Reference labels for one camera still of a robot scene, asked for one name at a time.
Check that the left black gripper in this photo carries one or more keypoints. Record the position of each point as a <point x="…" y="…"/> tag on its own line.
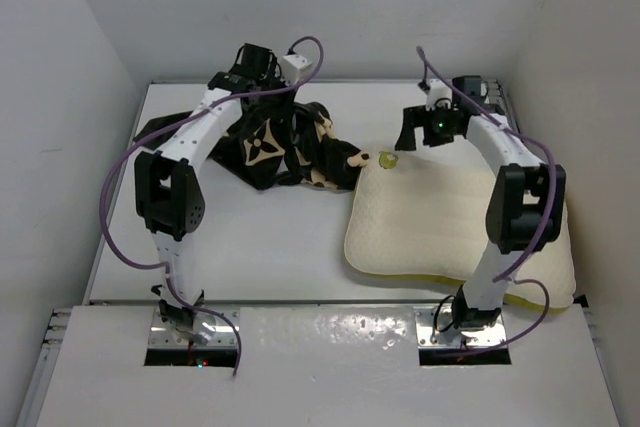
<point x="279" y="110"/>

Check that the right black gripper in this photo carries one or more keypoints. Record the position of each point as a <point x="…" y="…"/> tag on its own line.
<point x="414" y="117"/>

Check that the black floral pillowcase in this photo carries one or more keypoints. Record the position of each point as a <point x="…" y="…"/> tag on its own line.
<point x="300" y="148"/>

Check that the cream foam pillow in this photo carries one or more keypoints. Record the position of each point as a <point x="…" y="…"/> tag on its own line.
<point x="416" y="217"/>

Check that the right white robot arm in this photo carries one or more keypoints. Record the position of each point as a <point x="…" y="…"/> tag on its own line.
<point x="525" y="209"/>

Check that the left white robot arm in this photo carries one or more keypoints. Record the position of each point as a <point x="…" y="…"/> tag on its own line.
<point x="168" y="195"/>

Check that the white front cover board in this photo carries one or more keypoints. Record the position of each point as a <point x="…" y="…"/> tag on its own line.
<point x="322" y="366"/>

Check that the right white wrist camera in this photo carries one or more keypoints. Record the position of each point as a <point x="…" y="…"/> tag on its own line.
<point x="439" y="95"/>

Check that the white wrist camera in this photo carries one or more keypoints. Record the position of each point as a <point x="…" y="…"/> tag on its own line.
<point x="439" y="95"/>
<point x="295" y="67"/>

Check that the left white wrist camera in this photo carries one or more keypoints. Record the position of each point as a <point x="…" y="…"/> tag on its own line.
<point x="295" y="67"/>

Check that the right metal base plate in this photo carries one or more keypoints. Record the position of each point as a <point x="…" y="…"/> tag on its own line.
<point x="432" y="333"/>

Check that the metal base plate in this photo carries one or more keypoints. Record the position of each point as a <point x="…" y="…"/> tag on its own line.
<point x="432" y="333"/>
<point x="207" y="333"/>

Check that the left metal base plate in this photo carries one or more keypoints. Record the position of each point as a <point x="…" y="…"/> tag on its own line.
<point x="207" y="333"/>

